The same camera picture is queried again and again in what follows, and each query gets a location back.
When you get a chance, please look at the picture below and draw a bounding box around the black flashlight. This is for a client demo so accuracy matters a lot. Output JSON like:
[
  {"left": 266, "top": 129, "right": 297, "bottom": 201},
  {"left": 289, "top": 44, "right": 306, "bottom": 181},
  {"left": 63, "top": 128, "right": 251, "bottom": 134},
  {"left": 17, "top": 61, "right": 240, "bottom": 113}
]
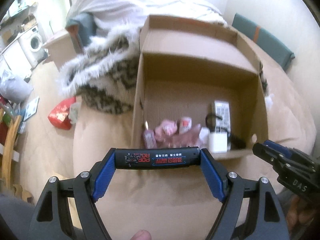
[{"left": 205, "top": 113, "right": 246, "bottom": 150}]

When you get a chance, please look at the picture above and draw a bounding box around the white charger plug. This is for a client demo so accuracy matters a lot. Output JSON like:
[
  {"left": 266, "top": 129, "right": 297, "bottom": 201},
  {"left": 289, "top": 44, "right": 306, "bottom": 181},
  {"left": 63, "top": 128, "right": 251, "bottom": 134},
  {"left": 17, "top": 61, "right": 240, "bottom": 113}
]
[{"left": 208, "top": 132, "right": 228, "bottom": 153}]

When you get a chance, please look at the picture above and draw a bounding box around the white air conditioner remote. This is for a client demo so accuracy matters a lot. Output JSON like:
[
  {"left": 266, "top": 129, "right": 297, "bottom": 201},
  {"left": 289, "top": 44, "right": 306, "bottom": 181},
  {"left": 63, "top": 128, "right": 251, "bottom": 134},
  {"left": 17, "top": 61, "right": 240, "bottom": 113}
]
[{"left": 212, "top": 100, "right": 231, "bottom": 132}]

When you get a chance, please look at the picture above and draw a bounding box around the white pill bottle red label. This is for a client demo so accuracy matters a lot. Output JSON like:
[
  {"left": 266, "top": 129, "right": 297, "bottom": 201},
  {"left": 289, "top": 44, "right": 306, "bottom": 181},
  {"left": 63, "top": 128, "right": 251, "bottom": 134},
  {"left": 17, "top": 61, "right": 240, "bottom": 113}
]
[{"left": 179, "top": 116, "right": 192, "bottom": 134}]

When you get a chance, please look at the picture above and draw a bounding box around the pink plush charm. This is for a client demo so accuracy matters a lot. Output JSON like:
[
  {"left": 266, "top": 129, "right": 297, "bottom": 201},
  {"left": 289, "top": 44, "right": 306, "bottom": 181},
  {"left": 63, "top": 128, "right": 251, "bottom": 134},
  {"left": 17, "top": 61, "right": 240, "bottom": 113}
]
[{"left": 154, "top": 119, "right": 177, "bottom": 142}]

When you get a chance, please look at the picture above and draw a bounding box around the pink perfume bottle keychain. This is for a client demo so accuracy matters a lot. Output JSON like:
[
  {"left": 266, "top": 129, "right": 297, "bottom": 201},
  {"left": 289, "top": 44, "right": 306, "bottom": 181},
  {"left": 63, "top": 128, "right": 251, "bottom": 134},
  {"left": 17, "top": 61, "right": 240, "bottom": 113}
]
[{"left": 143, "top": 121, "right": 157, "bottom": 149}]

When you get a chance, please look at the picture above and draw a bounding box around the black lighter red label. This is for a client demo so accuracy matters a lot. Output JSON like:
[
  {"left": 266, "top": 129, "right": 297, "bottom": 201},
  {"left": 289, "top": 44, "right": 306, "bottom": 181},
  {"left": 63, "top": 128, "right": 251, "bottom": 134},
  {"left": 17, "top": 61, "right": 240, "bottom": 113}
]
[{"left": 114, "top": 147, "right": 201, "bottom": 170}]

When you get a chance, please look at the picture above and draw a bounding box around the white earbuds case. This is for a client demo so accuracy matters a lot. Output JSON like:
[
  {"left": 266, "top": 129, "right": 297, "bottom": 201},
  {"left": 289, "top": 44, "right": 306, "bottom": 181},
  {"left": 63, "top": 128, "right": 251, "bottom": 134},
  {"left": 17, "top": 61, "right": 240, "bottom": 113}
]
[{"left": 199, "top": 127, "right": 210, "bottom": 145}]

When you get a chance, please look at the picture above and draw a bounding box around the person's right hand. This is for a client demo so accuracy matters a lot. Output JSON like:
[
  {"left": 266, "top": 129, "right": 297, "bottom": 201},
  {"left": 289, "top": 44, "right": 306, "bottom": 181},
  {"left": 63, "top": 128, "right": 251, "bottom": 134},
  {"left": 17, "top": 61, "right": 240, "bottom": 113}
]
[{"left": 286, "top": 195, "right": 317, "bottom": 233}]

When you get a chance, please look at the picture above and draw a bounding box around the person's left hand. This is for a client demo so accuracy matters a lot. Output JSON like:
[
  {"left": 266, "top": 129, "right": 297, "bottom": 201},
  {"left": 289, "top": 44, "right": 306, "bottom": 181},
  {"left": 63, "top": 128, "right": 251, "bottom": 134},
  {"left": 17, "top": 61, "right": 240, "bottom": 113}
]
[{"left": 130, "top": 230, "right": 152, "bottom": 240}]

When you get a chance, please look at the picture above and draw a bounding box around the wooden chair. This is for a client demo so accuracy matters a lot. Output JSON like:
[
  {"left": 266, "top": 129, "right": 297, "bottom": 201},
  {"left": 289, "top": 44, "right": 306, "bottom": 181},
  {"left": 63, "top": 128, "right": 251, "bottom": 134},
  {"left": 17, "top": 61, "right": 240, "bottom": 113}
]
[{"left": 1, "top": 115, "right": 23, "bottom": 198}]

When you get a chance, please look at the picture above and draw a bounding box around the teal cushion with orange stripe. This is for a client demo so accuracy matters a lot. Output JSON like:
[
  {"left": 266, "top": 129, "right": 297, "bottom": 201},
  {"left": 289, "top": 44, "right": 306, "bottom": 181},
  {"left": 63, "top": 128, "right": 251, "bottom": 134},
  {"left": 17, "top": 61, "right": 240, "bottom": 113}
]
[{"left": 232, "top": 13, "right": 295, "bottom": 72}]

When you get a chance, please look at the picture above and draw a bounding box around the red box on floor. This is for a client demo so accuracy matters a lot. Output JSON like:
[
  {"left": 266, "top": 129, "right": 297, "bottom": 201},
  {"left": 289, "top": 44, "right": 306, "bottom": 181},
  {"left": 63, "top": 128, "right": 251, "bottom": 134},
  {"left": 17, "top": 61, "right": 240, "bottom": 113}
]
[{"left": 48, "top": 97, "right": 76, "bottom": 131}]

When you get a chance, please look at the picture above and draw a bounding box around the white bathroom scale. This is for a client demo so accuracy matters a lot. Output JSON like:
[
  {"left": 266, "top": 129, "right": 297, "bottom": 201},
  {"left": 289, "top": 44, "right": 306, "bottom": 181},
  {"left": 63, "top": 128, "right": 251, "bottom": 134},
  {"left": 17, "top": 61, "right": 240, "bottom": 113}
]
[{"left": 23, "top": 97, "right": 40, "bottom": 121}]

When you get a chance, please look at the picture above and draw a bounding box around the open cardboard box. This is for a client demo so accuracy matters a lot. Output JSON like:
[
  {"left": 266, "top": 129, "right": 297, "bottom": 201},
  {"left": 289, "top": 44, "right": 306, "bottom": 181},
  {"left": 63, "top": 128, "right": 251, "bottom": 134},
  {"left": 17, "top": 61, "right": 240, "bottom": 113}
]
[{"left": 131, "top": 15, "right": 268, "bottom": 159}]

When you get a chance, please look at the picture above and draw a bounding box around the grey plastic bag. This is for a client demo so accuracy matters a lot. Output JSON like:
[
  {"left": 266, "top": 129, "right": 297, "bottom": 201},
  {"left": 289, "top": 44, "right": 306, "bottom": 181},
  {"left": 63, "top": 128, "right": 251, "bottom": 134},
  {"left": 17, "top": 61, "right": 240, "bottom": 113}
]
[{"left": 1, "top": 70, "right": 33, "bottom": 104}]

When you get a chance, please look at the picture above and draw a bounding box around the black and cream fluffy blanket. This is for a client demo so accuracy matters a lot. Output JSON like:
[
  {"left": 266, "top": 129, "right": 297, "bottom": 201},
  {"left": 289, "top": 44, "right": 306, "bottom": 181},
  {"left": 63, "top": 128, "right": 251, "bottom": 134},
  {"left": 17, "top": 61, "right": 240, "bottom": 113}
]
[{"left": 60, "top": 23, "right": 269, "bottom": 114}]

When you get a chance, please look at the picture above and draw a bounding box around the small wooden table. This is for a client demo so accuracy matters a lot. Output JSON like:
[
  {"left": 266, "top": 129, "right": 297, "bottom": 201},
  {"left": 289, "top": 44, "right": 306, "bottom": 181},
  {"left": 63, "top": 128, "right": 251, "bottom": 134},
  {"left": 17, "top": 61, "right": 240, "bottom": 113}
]
[{"left": 42, "top": 30, "right": 77, "bottom": 70}]

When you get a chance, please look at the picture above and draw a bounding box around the white washing machine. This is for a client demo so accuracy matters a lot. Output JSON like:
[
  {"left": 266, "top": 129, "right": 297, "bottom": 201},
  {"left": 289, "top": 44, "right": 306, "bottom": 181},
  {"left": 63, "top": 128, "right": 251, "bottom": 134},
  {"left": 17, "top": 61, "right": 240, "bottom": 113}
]
[{"left": 18, "top": 25, "right": 48, "bottom": 69}]

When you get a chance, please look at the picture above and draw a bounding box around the teal armchair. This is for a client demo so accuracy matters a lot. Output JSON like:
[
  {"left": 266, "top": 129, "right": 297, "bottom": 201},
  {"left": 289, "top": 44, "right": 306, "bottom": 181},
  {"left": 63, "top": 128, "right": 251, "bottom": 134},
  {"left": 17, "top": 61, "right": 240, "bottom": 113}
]
[{"left": 65, "top": 12, "right": 97, "bottom": 54}]

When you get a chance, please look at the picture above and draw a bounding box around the white duvet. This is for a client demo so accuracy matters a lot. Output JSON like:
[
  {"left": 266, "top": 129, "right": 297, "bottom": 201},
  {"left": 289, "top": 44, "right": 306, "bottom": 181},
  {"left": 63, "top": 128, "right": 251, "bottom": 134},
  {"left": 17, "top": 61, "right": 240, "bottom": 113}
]
[{"left": 67, "top": 0, "right": 228, "bottom": 33}]

